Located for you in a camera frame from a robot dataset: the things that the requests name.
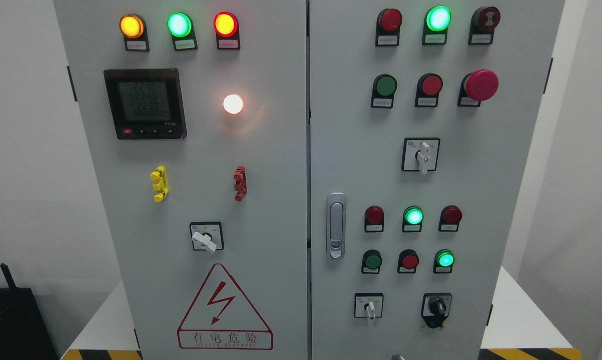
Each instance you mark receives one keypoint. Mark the white selector switch upper right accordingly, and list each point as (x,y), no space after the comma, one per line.
(420,154)

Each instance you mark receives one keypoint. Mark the grey cabinet door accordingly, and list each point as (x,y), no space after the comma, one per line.
(358,150)
(265,235)

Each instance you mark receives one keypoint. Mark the white selector switch left door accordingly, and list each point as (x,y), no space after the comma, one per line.
(207,236)

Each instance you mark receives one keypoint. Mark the green push button upper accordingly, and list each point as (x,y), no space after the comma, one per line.
(383,90)

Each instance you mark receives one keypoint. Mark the white lit indicator lamp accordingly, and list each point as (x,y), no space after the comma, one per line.
(233,104)

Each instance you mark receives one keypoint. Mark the silver door handle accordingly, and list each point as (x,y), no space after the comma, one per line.
(335,224)

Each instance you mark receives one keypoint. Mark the black digital power meter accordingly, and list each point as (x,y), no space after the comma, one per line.
(146,103)

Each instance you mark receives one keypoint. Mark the right grey cabinet door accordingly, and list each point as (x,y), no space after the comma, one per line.
(358,150)

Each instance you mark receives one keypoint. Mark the red push button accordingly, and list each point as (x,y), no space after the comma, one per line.
(408,261)
(427,90)

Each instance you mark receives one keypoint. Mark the red emergency stop button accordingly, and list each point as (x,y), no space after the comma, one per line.
(478,86)

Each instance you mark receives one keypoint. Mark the green lit indicator middle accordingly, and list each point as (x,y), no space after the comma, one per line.
(412,219)

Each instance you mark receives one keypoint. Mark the red push button lower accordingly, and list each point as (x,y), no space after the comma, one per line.
(408,261)

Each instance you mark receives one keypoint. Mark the black box with antenna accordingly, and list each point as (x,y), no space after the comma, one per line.
(23,335)

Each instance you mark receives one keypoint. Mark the dark red indicator middle right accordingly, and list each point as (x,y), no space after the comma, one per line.
(450,218)

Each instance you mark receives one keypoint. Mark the white platform with hazard stripes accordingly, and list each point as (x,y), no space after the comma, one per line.
(517,330)

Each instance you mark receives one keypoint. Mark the red push button upper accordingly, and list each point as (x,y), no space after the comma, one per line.
(427,90)

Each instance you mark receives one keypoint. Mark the green lit indicator top right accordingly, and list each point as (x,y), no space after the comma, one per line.
(436,23)

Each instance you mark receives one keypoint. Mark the left grey cabinet door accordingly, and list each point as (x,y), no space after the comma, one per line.
(265,235)

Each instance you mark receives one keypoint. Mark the dark red indicator top right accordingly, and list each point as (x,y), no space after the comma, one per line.
(388,26)

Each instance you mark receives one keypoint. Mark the red triangle warning sticker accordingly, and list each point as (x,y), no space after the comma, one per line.
(222,317)

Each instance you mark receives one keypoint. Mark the green lit push button lower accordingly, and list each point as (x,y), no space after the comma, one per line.
(443,262)

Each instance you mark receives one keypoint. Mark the dark red buzzer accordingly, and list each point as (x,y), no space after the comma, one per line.
(482,26)

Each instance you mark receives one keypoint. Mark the green lit indicator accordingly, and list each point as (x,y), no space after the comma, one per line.
(412,219)
(436,23)

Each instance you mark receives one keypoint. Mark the dark red indicator middle left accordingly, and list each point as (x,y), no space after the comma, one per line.
(374,219)

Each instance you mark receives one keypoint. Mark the yellow indicator light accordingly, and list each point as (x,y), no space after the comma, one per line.
(134,30)

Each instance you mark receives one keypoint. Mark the green indicator light top left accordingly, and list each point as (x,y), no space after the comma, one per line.
(182,32)

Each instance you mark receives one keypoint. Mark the white selector switch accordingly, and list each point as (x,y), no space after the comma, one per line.
(420,154)
(368,306)

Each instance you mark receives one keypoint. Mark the black key selector switch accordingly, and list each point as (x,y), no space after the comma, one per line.
(435,308)

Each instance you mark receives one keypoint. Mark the white selector switch lower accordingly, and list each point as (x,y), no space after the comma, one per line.
(368,306)

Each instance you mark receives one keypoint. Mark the red lit indicator light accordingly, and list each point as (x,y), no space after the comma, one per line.
(226,26)

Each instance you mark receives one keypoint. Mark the dark red indicator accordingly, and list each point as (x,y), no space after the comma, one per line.
(374,219)
(450,218)
(388,26)

